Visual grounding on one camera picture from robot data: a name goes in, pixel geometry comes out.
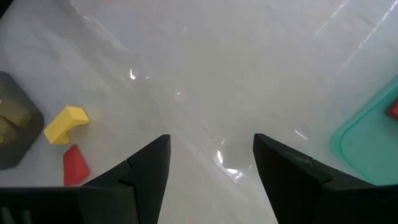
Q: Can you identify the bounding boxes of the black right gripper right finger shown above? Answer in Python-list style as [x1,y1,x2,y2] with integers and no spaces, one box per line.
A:
[252,133,333,224]

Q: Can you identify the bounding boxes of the long yellow rectangular block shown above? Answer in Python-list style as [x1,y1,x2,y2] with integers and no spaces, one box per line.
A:
[0,99,32,127]

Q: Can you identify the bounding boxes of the red wedge block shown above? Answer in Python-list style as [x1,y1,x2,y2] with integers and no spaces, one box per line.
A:
[63,144,91,187]

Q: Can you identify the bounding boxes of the red square block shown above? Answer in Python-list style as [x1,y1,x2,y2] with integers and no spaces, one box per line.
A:
[385,99,398,122]

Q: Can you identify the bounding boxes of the teal plastic bin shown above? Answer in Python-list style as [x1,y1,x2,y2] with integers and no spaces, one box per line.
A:
[329,76,398,187]

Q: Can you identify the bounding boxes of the yellow arch block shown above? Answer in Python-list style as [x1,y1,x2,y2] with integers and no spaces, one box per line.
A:
[43,105,90,146]

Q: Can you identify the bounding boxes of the gray translucent plastic bin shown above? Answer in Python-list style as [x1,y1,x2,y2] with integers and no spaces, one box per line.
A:
[0,70,44,170]

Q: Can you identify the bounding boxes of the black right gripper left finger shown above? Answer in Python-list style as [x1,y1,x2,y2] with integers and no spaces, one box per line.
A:
[83,134,172,224]

